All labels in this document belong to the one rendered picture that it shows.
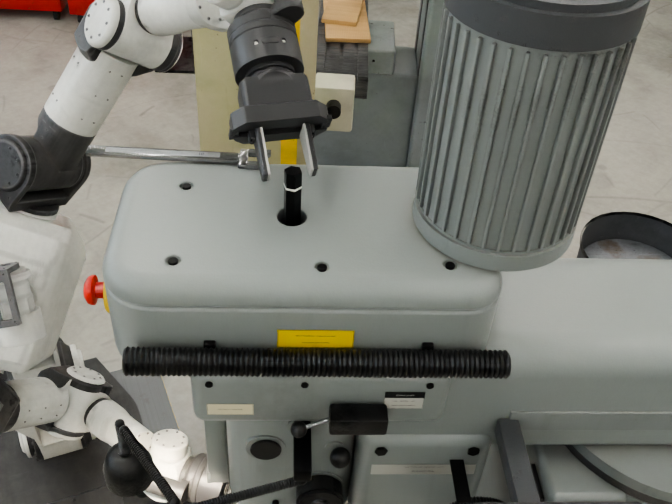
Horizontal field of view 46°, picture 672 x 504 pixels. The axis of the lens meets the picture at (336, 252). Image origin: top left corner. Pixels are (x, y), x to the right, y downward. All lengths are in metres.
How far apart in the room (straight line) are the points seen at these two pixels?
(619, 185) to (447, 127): 3.86
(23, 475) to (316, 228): 1.61
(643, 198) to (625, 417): 3.54
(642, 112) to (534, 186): 4.65
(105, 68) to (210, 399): 0.54
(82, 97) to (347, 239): 0.53
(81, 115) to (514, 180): 0.72
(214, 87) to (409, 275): 2.02
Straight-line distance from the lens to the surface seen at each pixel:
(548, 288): 1.13
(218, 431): 1.25
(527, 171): 0.85
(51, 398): 1.58
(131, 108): 4.98
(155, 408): 2.68
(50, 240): 1.36
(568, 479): 1.22
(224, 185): 1.02
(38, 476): 2.40
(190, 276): 0.89
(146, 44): 1.24
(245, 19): 1.01
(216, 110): 2.90
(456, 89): 0.83
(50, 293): 1.38
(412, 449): 1.13
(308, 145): 0.95
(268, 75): 0.98
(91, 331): 3.52
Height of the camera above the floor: 2.49
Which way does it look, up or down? 40 degrees down
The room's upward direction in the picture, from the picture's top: 4 degrees clockwise
